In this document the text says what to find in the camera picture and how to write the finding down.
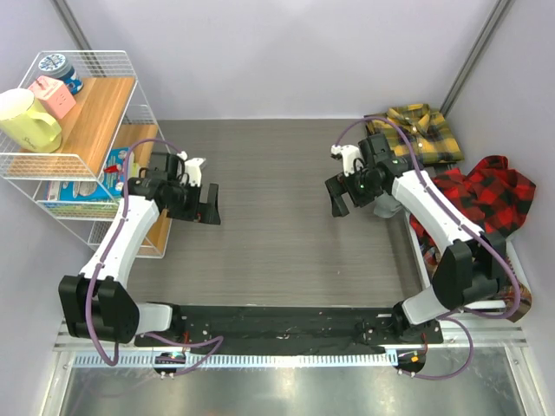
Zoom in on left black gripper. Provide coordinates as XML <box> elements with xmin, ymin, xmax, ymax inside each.
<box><xmin>165</xmin><ymin>179</ymin><xmax>219</xmax><ymax>224</ymax></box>

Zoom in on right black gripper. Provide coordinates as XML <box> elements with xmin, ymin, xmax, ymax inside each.
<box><xmin>325</xmin><ymin>162</ymin><xmax>383</xmax><ymax>218</ymax></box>

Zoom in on red black plaid shirt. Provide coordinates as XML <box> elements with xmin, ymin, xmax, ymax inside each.
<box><xmin>433</xmin><ymin>155</ymin><xmax>536</xmax><ymax>237</ymax></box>

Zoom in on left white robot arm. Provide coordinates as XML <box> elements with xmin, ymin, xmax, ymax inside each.
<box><xmin>58</xmin><ymin>152</ymin><xmax>221</xmax><ymax>346</ymax></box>

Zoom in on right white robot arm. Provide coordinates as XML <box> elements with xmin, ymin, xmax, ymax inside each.
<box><xmin>325</xmin><ymin>134</ymin><xmax>509</xmax><ymax>342</ymax></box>

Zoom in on grey long sleeve shirt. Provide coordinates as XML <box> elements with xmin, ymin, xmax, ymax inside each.
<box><xmin>374</xmin><ymin>192</ymin><xmax>404</xmax><ymax>218</ymax></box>

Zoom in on blue product box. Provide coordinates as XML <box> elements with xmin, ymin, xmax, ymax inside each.
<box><xmin>45</xmin><ymin>147</ymin><xmax>129</xmax><ymax>202</ymax></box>

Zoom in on yellow plaid folded shirt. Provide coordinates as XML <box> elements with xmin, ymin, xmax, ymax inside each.
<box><xmin>374</xmin><ymin>103</ymin><xmax>464</xmax><ymax>166</ymax></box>

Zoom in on yellow mug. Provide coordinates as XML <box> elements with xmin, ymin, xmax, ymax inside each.
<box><xmin>1</xmin><ymin>88</ymin><xmax>62</xmax><ymax>153</ymax></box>

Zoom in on white laundry basket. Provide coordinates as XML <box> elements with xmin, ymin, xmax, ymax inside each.
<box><xmin>403</xmin><ymin>211</ymin><xmax>530</xmax><ymax>313</ymax></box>

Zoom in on pink cube box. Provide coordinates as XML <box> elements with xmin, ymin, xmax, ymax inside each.
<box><xmin>28</xmin><ymin>75</ymin><xmax>76</xmax><ymax>120</ymax></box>

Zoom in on blue round tin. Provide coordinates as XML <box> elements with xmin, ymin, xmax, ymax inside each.
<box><xmin>37</xmin><ymin>53</ymin><xmax>83</xmax><ymax>95</ymax></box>

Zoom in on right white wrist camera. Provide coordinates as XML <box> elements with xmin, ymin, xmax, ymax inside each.
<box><xmin>330</xmin><ymin>145</ymin><xmax>364</xmax><ymax>177</ymax></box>

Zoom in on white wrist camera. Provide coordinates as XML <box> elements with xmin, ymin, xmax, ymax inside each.
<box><xmin>330</xmin><ymin>145</ymin><xmax>364</xmax><ymax>177</ymax></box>
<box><xmin>177</xmin><ymin>151</ymin><xmax>206</xmax><ymax>187</ymax></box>

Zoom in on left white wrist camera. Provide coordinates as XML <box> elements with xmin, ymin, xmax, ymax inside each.
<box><xmin>177</xmin><ymin>151</ymin><xmax>206</xmax><ymax>187</ymax></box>

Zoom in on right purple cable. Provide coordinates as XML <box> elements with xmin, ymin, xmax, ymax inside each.
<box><xmin>336</xmin><ymin>116</ymin><xmax>521</xmax><ymax>381</ymax></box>

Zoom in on white wire shelf rack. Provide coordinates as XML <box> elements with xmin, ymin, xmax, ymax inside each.
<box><xmin>1</xmin><ymin>50</ymin><xmax>165</xmax><ymax>250</ymax></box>

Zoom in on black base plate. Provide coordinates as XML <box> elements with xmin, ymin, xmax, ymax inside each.
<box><xmin>160</xmin><ymin>305</ymin><xmax>443</xmax><ymax>356</ymax></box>

